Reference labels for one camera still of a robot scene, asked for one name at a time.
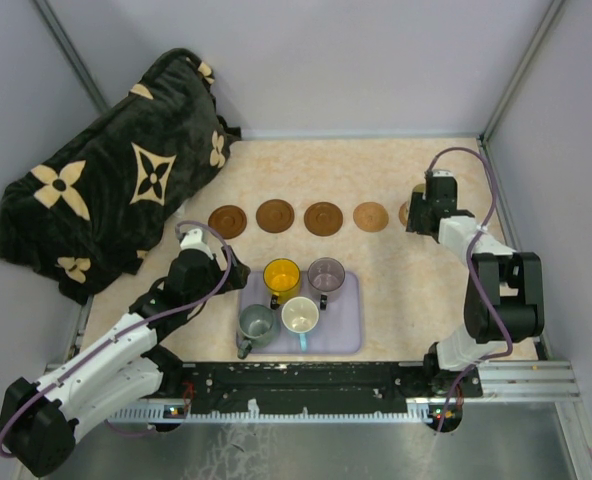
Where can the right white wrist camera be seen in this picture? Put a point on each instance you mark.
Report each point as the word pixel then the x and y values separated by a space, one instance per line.
pixel 439 173

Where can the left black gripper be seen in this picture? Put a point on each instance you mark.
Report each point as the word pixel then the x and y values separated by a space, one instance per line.
pixel 236 279

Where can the yellow transparent mug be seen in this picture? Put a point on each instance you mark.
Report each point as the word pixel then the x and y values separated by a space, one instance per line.
pixel 282 278

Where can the grey ceramic mug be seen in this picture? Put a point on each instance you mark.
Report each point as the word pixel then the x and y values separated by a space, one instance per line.
pixel 257 328

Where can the black floral plush blanket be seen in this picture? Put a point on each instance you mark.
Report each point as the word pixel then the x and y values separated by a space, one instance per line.
pixel 92 211

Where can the light woven rattan coaster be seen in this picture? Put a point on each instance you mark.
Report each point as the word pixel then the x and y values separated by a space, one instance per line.
pixel 370 217

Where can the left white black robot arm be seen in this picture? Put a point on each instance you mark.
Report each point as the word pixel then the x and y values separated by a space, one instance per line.
pixel 42 421

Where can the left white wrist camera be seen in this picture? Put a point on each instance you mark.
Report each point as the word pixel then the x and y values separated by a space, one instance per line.
pixel 195 239

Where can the lavender plastic tray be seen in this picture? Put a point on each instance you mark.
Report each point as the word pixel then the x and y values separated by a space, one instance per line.
pixel 338 332

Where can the purple transparent mug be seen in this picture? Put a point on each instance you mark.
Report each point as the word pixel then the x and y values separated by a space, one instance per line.
pixel 325 280

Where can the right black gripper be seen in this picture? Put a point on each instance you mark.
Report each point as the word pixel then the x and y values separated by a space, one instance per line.
pixel 413 224

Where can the white mug blue handle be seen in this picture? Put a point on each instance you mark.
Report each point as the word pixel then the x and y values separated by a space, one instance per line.
pixel 300 315

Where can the dark brown wooden coaster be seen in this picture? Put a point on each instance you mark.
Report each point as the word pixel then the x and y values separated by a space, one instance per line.
pixel 229 221

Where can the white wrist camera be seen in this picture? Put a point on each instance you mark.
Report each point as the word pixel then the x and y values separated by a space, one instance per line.
pixel 439 173
pixel 195 239

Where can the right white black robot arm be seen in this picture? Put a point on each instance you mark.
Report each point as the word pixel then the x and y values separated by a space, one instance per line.
pixel 504 301

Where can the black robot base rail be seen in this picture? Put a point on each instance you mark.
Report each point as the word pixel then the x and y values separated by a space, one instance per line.
pixel 313 387

